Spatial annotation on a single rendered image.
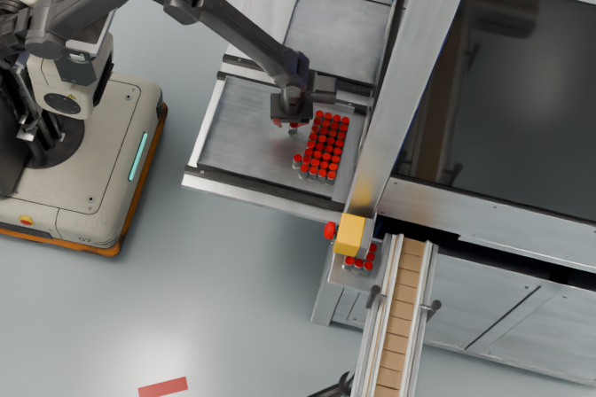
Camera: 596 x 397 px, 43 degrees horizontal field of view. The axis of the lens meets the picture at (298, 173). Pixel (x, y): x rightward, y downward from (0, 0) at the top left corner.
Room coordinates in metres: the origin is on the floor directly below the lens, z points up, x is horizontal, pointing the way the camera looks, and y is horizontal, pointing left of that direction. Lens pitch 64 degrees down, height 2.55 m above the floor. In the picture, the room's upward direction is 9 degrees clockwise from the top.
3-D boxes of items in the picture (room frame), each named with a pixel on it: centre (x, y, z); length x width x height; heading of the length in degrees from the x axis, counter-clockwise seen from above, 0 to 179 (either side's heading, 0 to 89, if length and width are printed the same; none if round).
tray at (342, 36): (1.22, -0.08, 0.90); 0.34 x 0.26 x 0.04; 84
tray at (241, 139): (0.90, 0.06, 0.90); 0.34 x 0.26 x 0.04; 84
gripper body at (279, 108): (0.92, 0.04, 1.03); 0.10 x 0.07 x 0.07; 99
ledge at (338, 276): (0.61, -0.18, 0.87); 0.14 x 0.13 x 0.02; 84
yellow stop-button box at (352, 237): (0.62, -0.14, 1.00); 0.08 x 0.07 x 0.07; 84
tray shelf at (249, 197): (1.06, 0.00, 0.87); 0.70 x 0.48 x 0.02; 174
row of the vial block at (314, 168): (0.88, -0.04, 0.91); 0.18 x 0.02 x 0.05; 174
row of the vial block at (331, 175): (0.88, -0.09, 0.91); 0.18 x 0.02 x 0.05; 174
